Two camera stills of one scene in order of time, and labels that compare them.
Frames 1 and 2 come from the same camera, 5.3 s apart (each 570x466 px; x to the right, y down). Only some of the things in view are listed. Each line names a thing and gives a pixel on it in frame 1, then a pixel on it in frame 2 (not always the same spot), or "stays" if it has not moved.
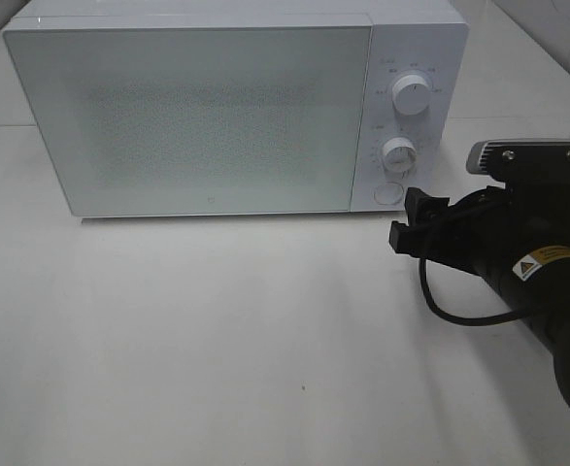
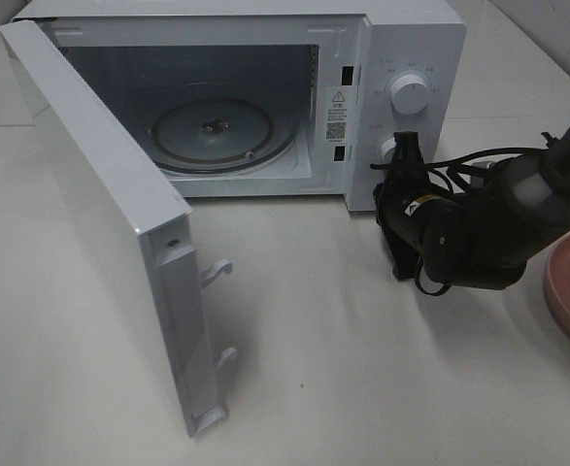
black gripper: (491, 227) → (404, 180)
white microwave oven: (204, 108) stays
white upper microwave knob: (411, 94) stays
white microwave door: (195, 117) → (136, 223)
